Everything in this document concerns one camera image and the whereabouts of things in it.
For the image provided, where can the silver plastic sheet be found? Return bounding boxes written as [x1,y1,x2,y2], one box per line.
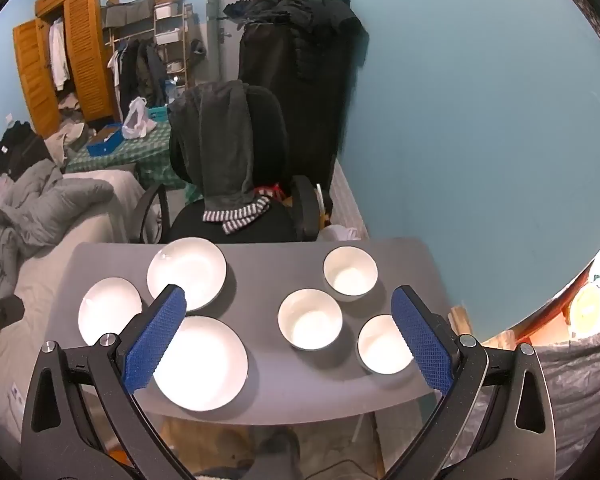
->
[470,332,600,480]

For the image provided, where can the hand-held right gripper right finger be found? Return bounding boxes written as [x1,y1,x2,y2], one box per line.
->
[385,284,558,480]

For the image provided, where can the black garment pile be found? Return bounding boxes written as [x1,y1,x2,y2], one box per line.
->
[223,0,370,196]

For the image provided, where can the metal storage shelf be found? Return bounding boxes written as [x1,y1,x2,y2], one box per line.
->
[152,0,197,103]

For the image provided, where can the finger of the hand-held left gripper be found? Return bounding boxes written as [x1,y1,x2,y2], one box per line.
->
[0,295,26,338]

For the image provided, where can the grey duvet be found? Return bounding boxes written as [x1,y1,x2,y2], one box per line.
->
[0,160,116,286]

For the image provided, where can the black office chair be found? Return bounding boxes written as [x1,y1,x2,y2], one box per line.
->
[139,82,321,243]

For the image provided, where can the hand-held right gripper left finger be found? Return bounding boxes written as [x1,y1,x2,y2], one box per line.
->
[22,284,201,480]

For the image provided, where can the wooden wardrobe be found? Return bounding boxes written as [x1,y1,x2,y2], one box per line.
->
[12,0,126,138]

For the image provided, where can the white plate with black rim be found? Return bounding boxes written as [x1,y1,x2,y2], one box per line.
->
[152,315,249,412]
[146,236,227,312]
[78,277,143,347]

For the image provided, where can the dark grey hoodie striped cuffs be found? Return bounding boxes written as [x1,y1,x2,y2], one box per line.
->
[167,80,272,236]

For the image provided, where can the white plastic bag with handles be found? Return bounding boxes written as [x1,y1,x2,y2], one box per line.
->
[121,96,158,140]

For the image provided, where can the bed with grey sheet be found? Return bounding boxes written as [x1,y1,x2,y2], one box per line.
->
[0,170,161,441]

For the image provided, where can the brown cardboard piece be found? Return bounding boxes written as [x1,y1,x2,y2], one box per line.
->
[447,305,476,336]

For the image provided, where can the hanging dark clothes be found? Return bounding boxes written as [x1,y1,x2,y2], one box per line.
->
[107,37,168,121]

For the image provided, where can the green checked tablecloth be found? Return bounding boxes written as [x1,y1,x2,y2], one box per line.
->
[65,117,203,203]

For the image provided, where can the black jacket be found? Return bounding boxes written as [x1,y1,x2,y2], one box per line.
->
[0,121,56,181]

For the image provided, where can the knotted white plastic bag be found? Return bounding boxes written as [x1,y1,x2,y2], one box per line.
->
[320,222,362,242]

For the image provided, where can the grey fabric box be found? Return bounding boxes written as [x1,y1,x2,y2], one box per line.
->
[101,0,156,28]

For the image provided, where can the white bowl with black rim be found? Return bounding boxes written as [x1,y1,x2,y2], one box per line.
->
[278,288,344,352]
[323,246,379,303]
[357,314,415,376]

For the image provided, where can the white shirt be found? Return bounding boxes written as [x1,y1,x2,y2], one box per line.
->
[47,20,73,92]

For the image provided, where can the blue box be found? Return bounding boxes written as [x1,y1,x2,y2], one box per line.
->
[87,124,126,158]

